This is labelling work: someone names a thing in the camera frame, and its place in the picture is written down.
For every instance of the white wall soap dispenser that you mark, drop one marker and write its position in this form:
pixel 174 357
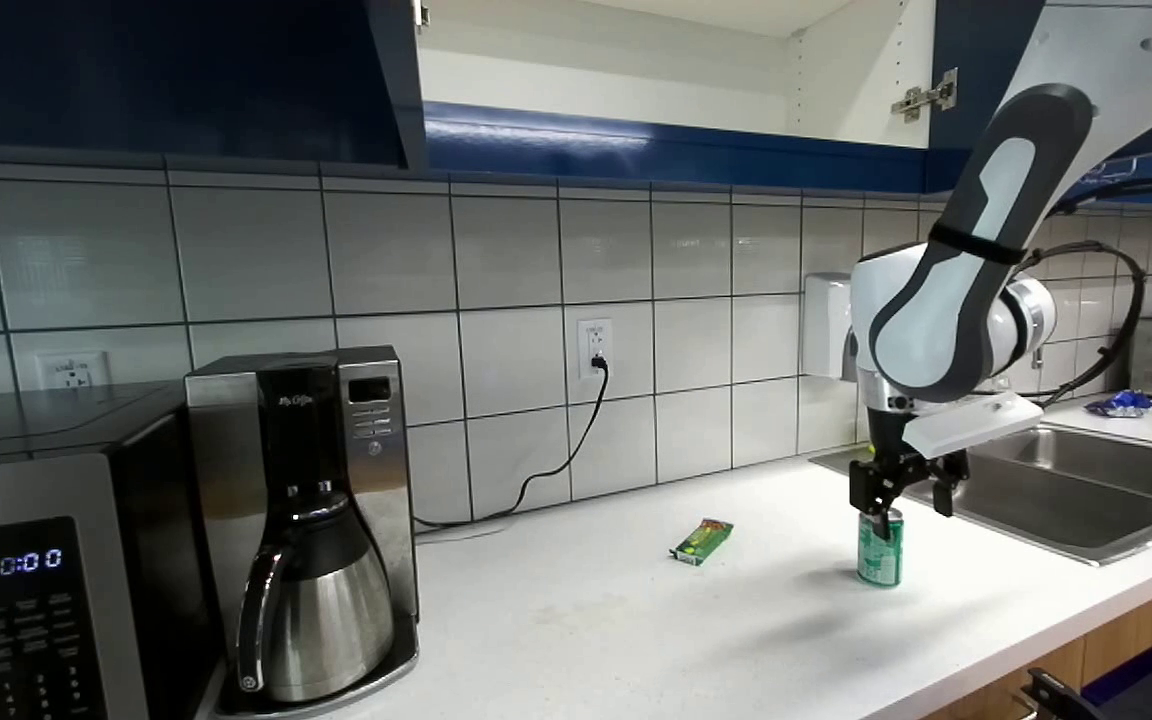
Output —
pixel 826 324

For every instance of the white wall outlet with plug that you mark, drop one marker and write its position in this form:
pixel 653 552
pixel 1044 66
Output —
pixel 592 341

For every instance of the white open wall cabinet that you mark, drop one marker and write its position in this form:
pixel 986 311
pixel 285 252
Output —
pixel 601 80

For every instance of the metal cabinet hinge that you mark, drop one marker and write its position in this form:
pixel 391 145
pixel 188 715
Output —
pixel 421 8
pixel 927 98

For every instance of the empty white wall outlet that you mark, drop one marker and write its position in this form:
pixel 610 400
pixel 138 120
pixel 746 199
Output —
pixel 72 371

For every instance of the wooden base cabinet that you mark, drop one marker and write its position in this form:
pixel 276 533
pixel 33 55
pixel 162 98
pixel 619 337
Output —
pixel 1122 641

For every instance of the blue plate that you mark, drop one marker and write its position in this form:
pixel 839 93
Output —
pixel 1122 406

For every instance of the stainless steel sink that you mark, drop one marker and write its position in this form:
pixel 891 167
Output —
pixel 1071 500

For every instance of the green snack packet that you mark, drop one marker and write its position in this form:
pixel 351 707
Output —
pixel 702 543

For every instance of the green soda can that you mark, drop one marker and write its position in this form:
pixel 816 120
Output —
pixel 882 562

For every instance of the black steel coffee maker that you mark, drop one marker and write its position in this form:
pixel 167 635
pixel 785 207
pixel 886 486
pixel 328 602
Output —
pixel 369 453

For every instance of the black microwave oven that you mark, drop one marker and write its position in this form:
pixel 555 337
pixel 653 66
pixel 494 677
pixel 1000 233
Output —
pixel 56 533

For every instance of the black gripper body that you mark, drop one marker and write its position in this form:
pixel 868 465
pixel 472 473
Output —
pixel 896 465

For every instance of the stainless steel carafe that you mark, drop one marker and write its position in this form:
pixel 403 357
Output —
pixel 320 623

